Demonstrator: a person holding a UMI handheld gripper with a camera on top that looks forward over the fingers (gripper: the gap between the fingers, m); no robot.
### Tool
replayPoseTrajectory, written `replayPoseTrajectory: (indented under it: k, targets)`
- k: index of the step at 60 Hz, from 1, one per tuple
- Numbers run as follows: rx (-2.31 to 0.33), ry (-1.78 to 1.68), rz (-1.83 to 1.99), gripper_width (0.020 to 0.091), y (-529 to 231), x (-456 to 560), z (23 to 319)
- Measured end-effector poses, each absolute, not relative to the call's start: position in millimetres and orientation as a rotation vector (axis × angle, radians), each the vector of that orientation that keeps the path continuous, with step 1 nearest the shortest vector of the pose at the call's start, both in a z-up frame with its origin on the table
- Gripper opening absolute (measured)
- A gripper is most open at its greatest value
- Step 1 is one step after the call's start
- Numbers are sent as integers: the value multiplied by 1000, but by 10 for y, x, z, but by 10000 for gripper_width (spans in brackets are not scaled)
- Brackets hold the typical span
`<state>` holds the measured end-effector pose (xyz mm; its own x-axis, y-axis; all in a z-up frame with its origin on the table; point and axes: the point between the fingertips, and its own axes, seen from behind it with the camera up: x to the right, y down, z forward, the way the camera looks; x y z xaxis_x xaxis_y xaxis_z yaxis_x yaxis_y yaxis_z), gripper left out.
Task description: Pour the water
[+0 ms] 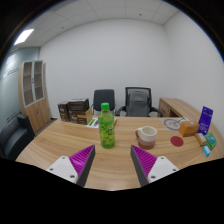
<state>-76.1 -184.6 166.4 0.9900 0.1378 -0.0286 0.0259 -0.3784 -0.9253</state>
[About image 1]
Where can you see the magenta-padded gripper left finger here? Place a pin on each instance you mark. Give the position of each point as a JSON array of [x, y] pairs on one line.
[[63, 166]]

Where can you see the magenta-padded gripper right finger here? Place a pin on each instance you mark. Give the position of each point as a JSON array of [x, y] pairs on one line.
[[161, 166]]

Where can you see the green drink bottle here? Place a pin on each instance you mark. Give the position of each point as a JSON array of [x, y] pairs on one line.
[[106, 130]]

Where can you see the flat round red coaster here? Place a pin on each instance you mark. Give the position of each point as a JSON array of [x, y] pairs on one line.
[[177, 141]]

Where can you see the white and pink mug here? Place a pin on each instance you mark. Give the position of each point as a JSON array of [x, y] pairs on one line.
[[146, 135]]

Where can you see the paper with circle print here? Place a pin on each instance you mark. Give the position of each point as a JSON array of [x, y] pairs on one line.
[[171, 124]]

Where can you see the orange-brown cardboard box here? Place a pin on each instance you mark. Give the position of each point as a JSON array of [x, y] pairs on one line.
[[188, 128]]

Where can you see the small yellow box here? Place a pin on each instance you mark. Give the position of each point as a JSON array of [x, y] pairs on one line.
[[200, 139]]

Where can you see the small blue packet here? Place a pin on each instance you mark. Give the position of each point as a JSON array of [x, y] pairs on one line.
[[206, 151]]

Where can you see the green and white leaflet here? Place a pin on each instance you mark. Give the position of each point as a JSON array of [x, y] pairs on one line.
[[92, 122]]

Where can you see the small dark cardboard box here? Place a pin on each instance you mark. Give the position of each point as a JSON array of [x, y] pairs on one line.
[[63, 111]]

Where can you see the small green box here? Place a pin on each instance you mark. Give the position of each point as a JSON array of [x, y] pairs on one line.
[[211, 140]]

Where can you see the black sofa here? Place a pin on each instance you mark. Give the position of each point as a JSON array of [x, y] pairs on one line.
[[15, 135]]

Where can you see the wooden side desk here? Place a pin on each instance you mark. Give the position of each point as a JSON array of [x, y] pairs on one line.
[[176, 107]]

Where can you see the wooden shelf cabinet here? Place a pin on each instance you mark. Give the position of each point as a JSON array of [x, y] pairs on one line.
[[36, 110]]

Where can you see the purple stand-up pouch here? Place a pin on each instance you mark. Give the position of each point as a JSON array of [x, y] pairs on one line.
[[205, 120]]

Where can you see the large dark cardboard box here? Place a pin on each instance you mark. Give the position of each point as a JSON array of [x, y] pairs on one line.
[[78, 104]]

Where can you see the grey mesh office chair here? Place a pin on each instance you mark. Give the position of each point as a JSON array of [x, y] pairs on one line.
[[137, 103]]

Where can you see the black office chair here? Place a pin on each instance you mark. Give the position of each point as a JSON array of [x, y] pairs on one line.
[[103, 98]]

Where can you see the rectangular ceiling light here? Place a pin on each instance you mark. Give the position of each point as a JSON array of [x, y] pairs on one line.
[[24, 36]]

